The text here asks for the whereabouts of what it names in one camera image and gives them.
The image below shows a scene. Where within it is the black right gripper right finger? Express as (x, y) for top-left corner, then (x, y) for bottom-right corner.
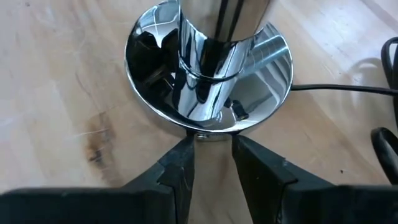
(231, 134), (398, 224)

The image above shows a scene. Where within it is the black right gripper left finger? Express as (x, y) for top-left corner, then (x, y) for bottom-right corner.
(0, 133), (196, 224)

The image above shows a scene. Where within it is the black lamp power cord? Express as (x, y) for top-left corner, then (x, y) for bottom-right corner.
(290, 36), (398, 185)

